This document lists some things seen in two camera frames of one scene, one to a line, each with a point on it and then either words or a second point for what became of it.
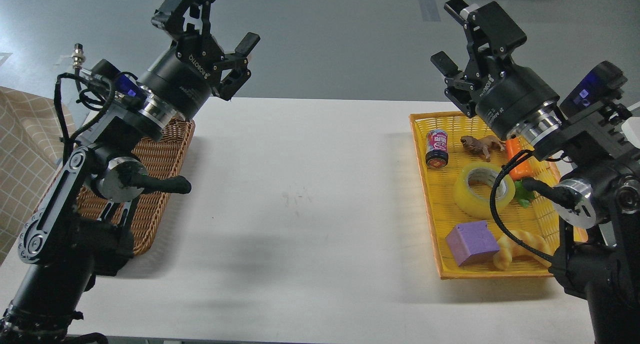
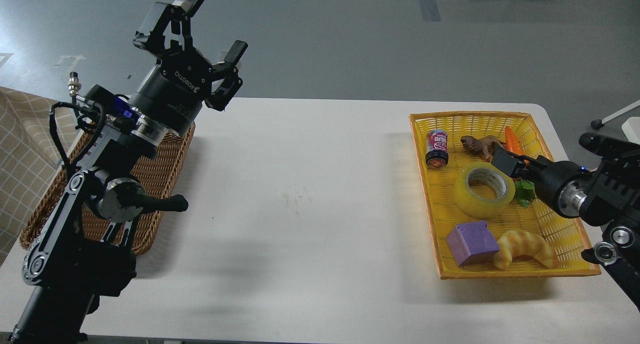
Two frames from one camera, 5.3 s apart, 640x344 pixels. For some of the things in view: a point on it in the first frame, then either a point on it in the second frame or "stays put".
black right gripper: [508, 93] -> [558, 184]
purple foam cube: [470, 240] stays put
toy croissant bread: [509, 249] stays put
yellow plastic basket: [459, 160] stays put
